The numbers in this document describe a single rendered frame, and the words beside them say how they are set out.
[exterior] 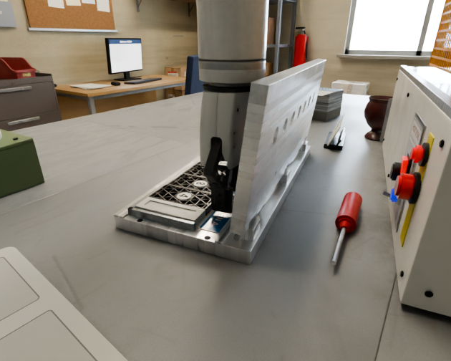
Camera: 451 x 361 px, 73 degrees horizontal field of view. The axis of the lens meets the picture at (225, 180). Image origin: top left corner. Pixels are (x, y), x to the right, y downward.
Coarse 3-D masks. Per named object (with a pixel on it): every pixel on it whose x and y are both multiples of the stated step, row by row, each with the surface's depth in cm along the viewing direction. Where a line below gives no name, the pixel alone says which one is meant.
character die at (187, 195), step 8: (160, 192) 48; (168, 192) 48; (176, 192) 48; (184, 192) 48; (192, 192) 48; (200, 192) 48; (168, 200) 46; (176, 200) 46; (184, 200) 46; (192, 200) 46; (200, 200) 46; (208, 200) 46; (200, 208) 43; (208, 208) 44
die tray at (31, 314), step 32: (0, 256) 37; (0, 288) 32; (32, 288) 32; (0, 320) 29; (32, 320) 29; (64, 320) 29; (0, 352) 26; (32, 352) 26; (64, 352) 26; (96, 352) 26
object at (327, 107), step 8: (328, 88) 111; (320, 96) 102; (328, 96) 100; (336, 96) 105; (320, 104) 103; (328, 104) 101; (336, 104) 107; (320, 112) 103; (328, 112) 103; (336, 112) 109; (320, 120) 104
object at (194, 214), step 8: (144, 200) 46; (152, 200) 46; (160, 200) 46; (144, 208) 43; (152, 208) 43; (160, 208) 43; (168, 208) 44; (176, 208) 44; (184, 208) 44; (192, 208) 43; (176, 216) 42; (184, 216) 41; (192, 216) 41; (200, 216) 42
